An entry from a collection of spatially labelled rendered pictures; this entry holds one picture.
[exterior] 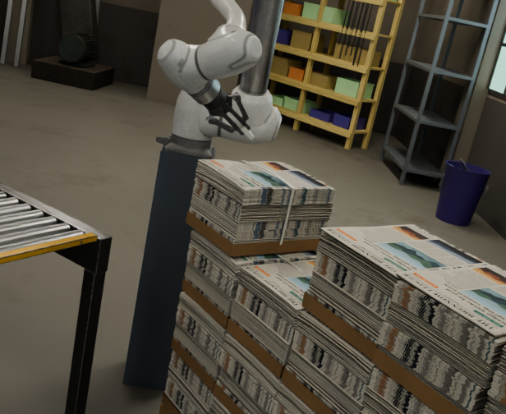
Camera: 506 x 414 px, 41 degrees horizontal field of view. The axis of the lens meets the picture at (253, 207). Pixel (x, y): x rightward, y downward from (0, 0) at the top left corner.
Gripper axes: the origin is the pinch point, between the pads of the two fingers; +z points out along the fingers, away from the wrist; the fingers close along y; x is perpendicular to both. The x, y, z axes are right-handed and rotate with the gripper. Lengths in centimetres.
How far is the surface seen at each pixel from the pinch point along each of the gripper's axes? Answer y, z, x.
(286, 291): 19, 13, 49
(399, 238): -15, 14, 58
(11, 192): 76, -20, -33
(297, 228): 8.0, 27.8, 21.3
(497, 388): -11, -3, 112
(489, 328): -18, -6, 103
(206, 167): 17.4, 1.0, -0.2
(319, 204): -2.5, 28.7, 18.5
